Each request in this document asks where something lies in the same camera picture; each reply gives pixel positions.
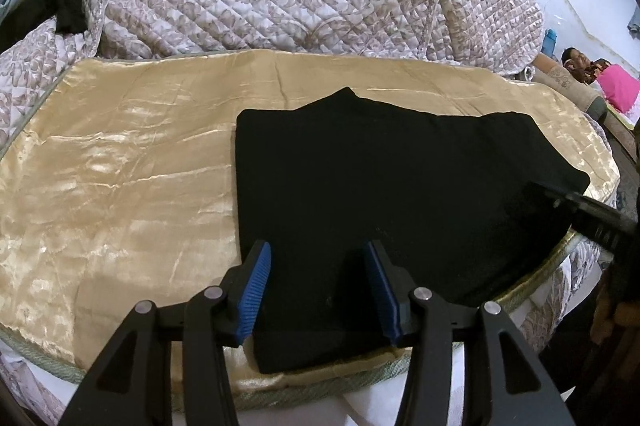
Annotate black pants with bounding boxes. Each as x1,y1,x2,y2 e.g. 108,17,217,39
234,88,590,374

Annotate pink pillow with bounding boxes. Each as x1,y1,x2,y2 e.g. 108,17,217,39
597,64,640,113

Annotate reclining person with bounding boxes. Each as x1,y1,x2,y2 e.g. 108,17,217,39
533,47,611,120

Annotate blue bottle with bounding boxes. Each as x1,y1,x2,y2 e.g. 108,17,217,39
541,29,556,58

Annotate golden satin bed sheet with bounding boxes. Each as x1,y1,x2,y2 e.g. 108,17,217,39
1,50,620,383

